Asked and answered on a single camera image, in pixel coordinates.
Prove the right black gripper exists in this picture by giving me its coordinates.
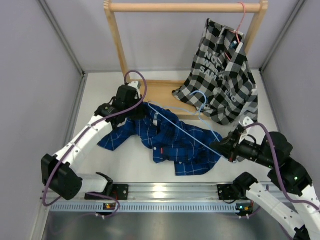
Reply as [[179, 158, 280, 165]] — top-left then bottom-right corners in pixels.
[[209, 129, 276, 169]]

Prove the blue plaid shirt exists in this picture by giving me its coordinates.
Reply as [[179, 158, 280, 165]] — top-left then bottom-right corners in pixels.
[[97, 102, 222, 176]]

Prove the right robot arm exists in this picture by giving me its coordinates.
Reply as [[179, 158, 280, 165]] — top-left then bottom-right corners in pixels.
[[210, 126, 320, 240]]

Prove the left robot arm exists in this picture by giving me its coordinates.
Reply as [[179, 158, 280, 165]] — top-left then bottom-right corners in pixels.
[[41, 81, 144, 200]]

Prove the black white checkered shirt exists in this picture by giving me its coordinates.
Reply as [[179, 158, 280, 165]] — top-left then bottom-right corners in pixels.
[[172, 19, 258, 126]]

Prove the wooden clothes rack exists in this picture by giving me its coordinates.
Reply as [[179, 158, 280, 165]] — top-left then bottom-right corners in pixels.
[[103, 0, 269, 111]]

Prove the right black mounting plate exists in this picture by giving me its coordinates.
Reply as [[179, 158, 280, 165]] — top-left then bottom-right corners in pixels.
[[217, 184, 238, 202]]

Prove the black mounting plate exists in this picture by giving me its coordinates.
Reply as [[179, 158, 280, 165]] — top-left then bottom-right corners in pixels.
[[217, 184, 238, 202], [110, 184, 129, 201]]

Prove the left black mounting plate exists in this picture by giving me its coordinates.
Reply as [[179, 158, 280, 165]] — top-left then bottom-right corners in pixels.
[[110, 184, 129, 201]]

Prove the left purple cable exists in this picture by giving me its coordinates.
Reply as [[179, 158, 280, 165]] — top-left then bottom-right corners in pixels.
[[41, 70, 148, 219]]

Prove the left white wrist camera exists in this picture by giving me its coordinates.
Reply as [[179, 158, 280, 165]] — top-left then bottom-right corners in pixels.
[[128, 81, 141, 99]]

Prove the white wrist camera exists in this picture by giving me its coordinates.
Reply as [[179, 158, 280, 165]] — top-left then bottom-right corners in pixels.
[[238, 116, 254, 144], [128, 81, 141, 99]]

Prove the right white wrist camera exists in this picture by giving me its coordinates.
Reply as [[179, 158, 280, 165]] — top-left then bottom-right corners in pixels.
[[238, 116, 254, 144]]

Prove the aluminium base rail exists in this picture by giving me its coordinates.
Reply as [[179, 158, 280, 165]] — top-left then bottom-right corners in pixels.
[[39, 181, 283, 203]]

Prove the perforated cable duct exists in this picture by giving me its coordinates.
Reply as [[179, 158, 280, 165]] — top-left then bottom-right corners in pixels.
[[50, 202, 251, 214]]

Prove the left aluminium frame post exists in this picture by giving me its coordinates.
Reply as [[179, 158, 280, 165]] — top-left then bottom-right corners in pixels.
[[36, 0, 87, 78]]

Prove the aluminium frame post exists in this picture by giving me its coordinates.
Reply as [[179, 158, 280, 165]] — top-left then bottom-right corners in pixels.
[[258, 0, 310, 73], [36, 0, 87, 78]]

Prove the pink wire hanger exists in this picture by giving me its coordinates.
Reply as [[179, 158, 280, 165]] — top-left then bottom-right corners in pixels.
[[229, 1, 247, 45]]

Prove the right aluminium frame post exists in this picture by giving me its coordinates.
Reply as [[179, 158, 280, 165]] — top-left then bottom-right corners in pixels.
[[258, 0, 310, 73]]

